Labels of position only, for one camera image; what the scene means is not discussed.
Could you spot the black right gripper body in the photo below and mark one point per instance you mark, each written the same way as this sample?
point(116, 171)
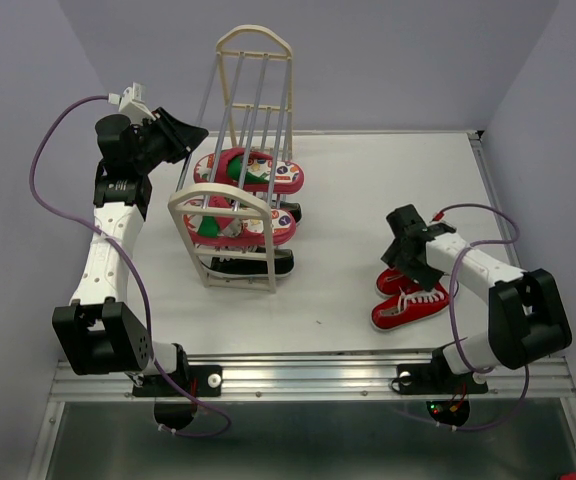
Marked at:
point(423, 274)

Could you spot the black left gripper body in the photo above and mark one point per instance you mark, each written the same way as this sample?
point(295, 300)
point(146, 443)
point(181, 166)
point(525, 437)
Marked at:
point(156, 147)

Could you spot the red sneaker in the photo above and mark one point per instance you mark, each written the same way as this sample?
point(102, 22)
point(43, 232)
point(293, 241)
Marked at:
point(392, 282)
point(409, 305)

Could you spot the pink green flip-flop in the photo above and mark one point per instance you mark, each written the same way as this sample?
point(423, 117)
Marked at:
point(222, 232)
point(261, 170)

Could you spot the cream and chrome shoe shelf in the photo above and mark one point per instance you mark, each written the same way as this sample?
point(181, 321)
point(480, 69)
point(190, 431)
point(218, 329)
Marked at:
point(230, 208)

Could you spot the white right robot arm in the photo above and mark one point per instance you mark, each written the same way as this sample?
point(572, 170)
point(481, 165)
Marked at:
point(526, 319)

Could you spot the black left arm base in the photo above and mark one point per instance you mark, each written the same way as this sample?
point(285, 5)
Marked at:
point(172, 410)

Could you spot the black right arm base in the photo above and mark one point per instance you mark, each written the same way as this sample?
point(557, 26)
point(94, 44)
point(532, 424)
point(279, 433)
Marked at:
point(448, 404)

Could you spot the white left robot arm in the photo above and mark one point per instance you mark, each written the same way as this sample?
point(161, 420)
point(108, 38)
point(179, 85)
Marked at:
point(97, 330)

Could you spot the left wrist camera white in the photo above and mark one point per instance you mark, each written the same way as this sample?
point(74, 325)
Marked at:
point(130, 104)

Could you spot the aluminium mounting rail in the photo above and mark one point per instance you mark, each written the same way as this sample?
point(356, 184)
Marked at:
point(322, 377)

